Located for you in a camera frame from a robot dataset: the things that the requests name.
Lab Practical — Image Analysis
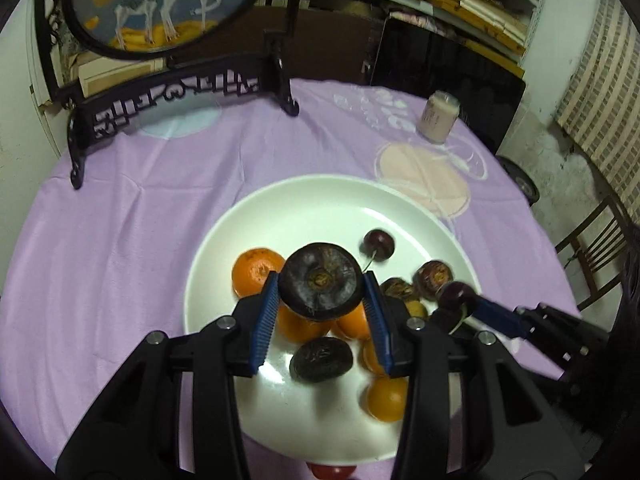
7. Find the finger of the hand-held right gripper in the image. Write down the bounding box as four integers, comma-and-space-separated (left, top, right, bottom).
472, 296, 538, 341
429, 307, 473, 335

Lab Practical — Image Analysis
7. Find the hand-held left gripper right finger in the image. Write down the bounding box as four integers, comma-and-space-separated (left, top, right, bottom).
362, 271, 587, 480

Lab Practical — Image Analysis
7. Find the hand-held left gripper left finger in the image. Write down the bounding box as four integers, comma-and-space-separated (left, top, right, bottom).
55, 270, 281, 480

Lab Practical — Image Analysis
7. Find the orange mandarin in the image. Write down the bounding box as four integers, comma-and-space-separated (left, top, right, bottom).
231, 247, 287, 298
334, 302, 372, 341
275, 305, 333, 343

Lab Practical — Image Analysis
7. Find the small dark passion fruit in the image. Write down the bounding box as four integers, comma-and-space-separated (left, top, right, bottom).
380, 277, 421, 306

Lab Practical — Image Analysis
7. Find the dark purple mangosteen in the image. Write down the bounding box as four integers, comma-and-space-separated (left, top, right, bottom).
278, 242, 362, 320

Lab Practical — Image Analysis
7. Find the dark cherry with stem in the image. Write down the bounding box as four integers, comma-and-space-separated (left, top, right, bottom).
359, 229, 396, 272

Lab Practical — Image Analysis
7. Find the white oval plate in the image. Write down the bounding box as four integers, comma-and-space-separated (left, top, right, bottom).
184, 175, 483, 466

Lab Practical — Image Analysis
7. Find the wooden chair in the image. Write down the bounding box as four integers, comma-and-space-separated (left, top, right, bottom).
555, 195, 636, 311

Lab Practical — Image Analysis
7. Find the round black stool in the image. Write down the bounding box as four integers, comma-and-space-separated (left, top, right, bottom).
495, 155, 541, 206

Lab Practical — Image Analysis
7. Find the purple printed blanket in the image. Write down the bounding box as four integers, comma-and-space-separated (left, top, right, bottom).
0, 77, 583, 480

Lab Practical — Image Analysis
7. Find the red cherry tomato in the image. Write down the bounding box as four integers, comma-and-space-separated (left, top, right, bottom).
306, 462, 358, 480

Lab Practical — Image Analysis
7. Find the beige jar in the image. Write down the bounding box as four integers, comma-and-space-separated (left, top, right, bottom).
419, 91, 461, 145

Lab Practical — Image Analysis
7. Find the black flat panel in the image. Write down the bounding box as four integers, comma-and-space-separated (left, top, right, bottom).
370, 15, 527, 153

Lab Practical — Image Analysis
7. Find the stack of flat wooden boxes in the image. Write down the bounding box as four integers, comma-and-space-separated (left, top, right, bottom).
305, 0, 531, 73

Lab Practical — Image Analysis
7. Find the round deer screen black stand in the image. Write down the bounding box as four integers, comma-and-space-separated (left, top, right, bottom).
34, 0, 311, 191

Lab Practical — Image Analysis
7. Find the brick pattern wall sheet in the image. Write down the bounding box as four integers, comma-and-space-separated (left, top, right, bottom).
555, 0, 640, 201

